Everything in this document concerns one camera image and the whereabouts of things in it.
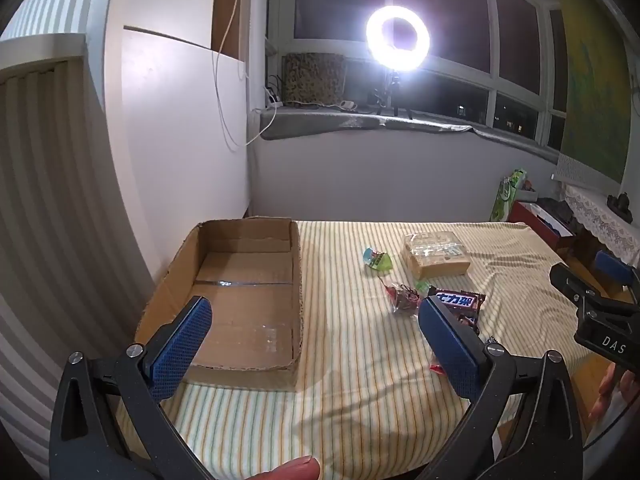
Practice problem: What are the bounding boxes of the side table with lace cloth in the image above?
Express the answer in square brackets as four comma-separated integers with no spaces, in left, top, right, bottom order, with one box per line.
[560,182,640,261]

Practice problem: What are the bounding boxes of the white wardrobe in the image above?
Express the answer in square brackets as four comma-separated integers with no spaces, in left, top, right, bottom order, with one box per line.
[82,0,271,221]

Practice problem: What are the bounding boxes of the person's right hand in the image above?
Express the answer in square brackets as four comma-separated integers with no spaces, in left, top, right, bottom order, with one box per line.
[589,362,633,423]

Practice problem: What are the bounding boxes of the brown cardboard box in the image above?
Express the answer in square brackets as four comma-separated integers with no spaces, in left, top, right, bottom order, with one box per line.
[134,217,305,392]

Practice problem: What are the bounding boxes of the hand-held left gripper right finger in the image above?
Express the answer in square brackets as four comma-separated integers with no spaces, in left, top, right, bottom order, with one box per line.
[417,296,585,480]

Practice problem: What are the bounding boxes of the dark figurine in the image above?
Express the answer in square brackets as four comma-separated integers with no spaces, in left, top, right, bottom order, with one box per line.
[607,191,636,213]

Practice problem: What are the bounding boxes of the leopard print cushion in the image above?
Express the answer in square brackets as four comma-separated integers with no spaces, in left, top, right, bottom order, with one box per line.
[281,52,347,107]

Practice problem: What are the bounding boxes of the person's left hand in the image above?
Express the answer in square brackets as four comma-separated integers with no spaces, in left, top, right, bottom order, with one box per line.
[250,455,321,480]

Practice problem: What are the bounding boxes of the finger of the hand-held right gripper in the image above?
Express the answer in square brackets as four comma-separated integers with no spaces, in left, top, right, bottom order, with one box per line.
[550,262,602,307]
[595,250,640,306]

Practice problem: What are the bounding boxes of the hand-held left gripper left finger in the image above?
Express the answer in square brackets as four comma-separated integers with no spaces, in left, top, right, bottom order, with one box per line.
[48,296,213,480]

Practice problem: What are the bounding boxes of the red box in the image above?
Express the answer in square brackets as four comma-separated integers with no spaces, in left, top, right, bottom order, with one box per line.
[507,201,576,251]

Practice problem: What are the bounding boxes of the red candy packet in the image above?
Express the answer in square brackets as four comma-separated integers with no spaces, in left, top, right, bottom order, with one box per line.
[382,282,423,316]

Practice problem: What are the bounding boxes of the clear biscuit pack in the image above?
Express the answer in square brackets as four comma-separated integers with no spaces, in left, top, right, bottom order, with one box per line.
[401,230,472,277]

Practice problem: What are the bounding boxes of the green wall poster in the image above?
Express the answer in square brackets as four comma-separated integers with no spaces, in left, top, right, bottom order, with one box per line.
[547,0,633,193]

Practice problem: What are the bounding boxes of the white framed window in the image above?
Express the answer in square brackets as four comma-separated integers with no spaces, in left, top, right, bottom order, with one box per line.
[270,0,568,151]

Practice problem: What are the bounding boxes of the green paper bag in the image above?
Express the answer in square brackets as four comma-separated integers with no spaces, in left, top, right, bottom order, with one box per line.
[490,169,528,222]

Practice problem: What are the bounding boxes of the white cable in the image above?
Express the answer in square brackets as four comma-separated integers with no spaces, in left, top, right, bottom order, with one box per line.
[212,0,279,149]

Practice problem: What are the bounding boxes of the white ring light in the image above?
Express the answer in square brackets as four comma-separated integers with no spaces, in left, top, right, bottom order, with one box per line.
[365,5,431,72]

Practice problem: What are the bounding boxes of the wooden sideboard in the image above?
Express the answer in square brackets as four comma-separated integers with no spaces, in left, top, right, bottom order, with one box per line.
[572,232,608,266]

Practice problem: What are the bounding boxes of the dark chocolate bar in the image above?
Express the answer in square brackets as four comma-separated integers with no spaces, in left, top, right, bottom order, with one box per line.
[427,285,487,336]

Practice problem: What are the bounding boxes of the green candy packet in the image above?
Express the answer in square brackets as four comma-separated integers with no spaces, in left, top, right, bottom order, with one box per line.
[362,247,393,273]

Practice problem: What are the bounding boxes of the dark cloth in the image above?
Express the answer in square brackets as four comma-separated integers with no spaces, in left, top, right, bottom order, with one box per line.
[537,199,573,226]

